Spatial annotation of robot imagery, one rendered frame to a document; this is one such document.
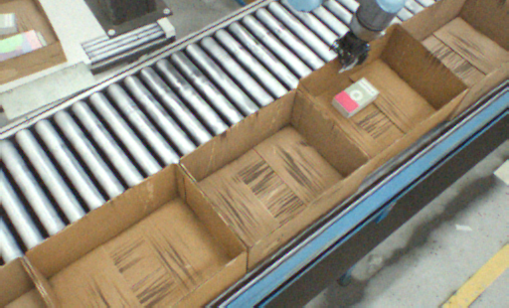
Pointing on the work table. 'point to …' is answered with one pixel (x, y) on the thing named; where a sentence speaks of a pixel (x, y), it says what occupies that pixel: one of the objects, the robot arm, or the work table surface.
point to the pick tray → (26, 13)
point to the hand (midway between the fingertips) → (344, 64)
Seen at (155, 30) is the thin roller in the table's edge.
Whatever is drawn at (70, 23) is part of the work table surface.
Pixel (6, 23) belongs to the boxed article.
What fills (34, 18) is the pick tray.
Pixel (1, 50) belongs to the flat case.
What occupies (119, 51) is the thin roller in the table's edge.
